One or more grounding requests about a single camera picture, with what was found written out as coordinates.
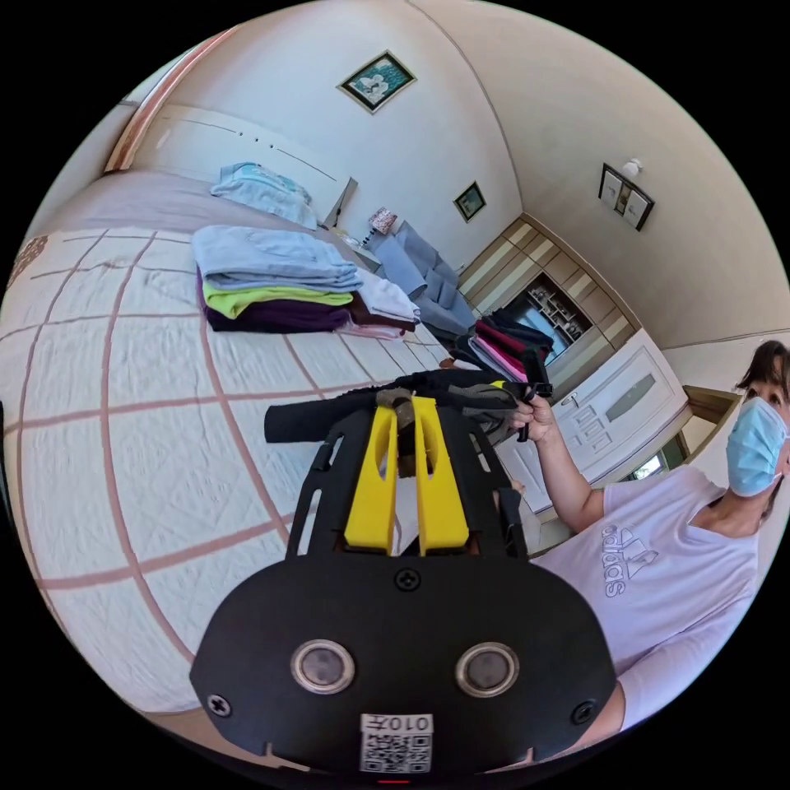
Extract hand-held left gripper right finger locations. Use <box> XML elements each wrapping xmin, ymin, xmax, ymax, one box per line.
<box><xmin>414</xmin><ymin>397</ymin><xmax>471</xmax><ymax>556</ymax></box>

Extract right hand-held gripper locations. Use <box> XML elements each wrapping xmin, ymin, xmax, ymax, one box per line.
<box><xmin>490</xmin><ymin>379</ymin><xmax>554</xmax><ymax>444</ymax></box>

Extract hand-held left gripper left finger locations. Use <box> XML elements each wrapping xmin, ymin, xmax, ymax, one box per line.
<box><xmin>343</xmin><ymin>407</ymin><xmax>400</xmax><ymax>554</ymax></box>

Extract black long pants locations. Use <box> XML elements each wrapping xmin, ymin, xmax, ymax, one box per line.
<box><xmin>263</xmin><ymin>369</ymin><xmax>531</xmax><ymax>480</ymax></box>

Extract person's right forearm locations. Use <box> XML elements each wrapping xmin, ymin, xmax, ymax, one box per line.
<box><xmin>534</xmin><ymin>431</ymin><xmax>611</xmax><ymax>539</ymax></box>

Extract person's right hand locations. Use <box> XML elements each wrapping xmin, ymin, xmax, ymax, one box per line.
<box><xmin>512</xmin><ymin>397</ymin><xmax>558</xmax><ymax>445</ymax></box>

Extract pile of dark and pink clothes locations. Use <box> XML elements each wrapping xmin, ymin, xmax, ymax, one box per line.
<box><xmin>448</xmin><ymin>307</ymin><xmax>555</xmax><ymax>385</ymax></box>

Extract striped wooden cupboard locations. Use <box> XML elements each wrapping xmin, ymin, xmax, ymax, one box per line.
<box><xmin>458</xmin><ymin>214</ymin><xmax>640</xmax><ymax>385</ymax></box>

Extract white door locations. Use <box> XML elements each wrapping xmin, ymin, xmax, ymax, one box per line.
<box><xmin>493</xmin><ymin>327</ymin><xmax>690</xmax><ymax>514</ymax></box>

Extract grey armchair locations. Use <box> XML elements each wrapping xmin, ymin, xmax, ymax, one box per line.
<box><xmin>369</xmin><ymin>221</ymin><xmax>477</xmax><ymax>338</ymax></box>

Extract small green framed picture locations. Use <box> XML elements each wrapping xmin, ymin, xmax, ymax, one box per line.
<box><xmin>453</xmin><ymin>179</ymin><xmax>487</xmax><ymax>224</ymax></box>

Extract table lamp with patterned shade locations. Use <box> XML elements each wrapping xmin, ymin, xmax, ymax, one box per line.
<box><xmin>364</xmin><ymin>206</ymin><xmax>397</xmax><ymax>250</ymax></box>

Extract dark framed double picture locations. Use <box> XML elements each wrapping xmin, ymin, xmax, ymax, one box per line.
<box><xmin>597</xmin><ymin>162</ymin><xmax>656</xmax><ymax>233</ymax></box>

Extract person's body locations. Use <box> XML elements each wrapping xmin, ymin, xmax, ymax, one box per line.
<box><xmin>529</xmin><ymin>339</ymin><xmax>790</xmax><ymax>737</ymax></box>

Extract bed with checked quilt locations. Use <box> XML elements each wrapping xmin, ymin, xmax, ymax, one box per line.
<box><xmin>0</xmin><ymin>101</ymin><xmax>495</xmax><ymax>724</ymax></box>

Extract light blue pillow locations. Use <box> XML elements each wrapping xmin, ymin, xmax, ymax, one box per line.
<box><xmin>209</xmin><ymin>161</ymin><xmax>319</xmax><ymax>230</ymax></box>

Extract large framed flower picture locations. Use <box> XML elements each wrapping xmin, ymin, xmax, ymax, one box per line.
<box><xmin>335</xmin><ymin>49</ymin><xmax>418</xmax><ymax>116</ymax></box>

